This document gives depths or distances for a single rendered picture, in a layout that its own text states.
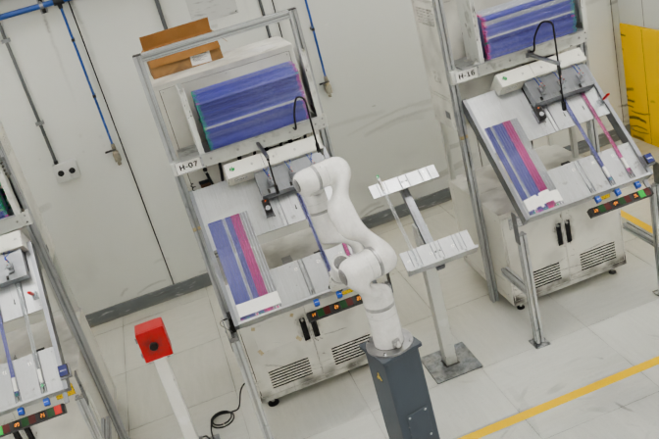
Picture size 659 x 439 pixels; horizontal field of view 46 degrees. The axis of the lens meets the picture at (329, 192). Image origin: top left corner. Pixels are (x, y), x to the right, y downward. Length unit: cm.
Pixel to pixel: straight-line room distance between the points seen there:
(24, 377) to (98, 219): 191
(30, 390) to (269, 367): 115
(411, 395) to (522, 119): 159
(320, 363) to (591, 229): 163
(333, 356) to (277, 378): 31
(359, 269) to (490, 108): 149
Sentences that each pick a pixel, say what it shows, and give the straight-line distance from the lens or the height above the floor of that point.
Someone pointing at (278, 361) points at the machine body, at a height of 27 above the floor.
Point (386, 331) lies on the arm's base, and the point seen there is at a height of 80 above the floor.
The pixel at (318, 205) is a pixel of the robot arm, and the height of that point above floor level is 124.
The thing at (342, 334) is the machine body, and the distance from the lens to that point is 408.
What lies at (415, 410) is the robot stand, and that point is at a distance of 328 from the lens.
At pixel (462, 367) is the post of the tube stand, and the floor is 1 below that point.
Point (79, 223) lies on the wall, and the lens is 541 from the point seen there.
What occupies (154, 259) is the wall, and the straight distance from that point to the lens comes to 551.
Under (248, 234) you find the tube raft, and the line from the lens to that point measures 369.
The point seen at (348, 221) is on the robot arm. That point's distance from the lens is 295.
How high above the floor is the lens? 246
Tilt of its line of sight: 22 degrees down
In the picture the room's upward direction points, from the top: 15 degrees counter-clockwise
